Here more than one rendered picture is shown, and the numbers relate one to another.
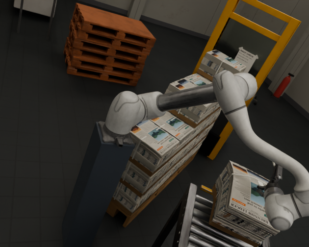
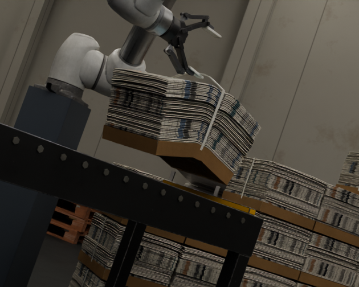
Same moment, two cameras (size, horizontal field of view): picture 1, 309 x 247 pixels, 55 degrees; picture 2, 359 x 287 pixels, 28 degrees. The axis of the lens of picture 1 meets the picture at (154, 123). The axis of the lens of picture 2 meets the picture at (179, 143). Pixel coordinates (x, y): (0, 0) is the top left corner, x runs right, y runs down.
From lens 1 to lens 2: 265 cm
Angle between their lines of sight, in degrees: 58
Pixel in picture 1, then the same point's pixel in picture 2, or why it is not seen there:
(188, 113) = (254, 189)
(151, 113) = (110, 64)
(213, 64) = (358, 165)
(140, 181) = (108, 244)
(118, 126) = (56, 65)
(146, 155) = not seen: hidden behind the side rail
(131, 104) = (77, 36)
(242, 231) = (137, 125)
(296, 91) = not seen: outside the picture
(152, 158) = not seen: hidden behind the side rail
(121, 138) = (57, 84)
